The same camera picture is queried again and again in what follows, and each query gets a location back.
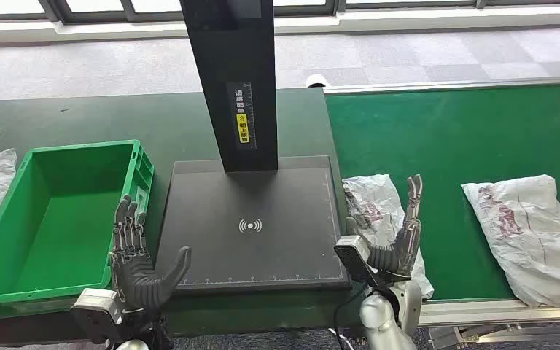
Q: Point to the white roll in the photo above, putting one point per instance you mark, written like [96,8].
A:
[314,81]

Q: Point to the yellow and white column label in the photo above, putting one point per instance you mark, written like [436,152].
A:
[243,128]

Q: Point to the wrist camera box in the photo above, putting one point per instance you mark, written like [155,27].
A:
[94,309]
[352,256]

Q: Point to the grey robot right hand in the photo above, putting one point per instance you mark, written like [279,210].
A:
[396,261]

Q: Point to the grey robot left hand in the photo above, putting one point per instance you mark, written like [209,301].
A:
[135,285]

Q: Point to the dark window frame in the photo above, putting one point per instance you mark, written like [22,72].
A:
[96,17]

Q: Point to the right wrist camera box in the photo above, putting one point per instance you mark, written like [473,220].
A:
[352,256]

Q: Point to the aluminium conveyor side rail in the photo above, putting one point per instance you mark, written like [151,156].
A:
[478,311]
[454,85]

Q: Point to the green plastic crate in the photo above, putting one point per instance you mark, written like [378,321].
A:
[58,232]

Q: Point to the green conveyor belt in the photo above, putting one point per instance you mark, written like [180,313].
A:
[454,135]

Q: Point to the metal conveyor support bracket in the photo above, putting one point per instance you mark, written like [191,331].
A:
[502,334]

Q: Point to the black inbound scanning machine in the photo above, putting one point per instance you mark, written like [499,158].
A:
[241,251]

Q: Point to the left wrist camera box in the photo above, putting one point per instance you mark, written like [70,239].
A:
[94,309]

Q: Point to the grey parcel bag red print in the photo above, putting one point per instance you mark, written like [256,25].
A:
[536,241]

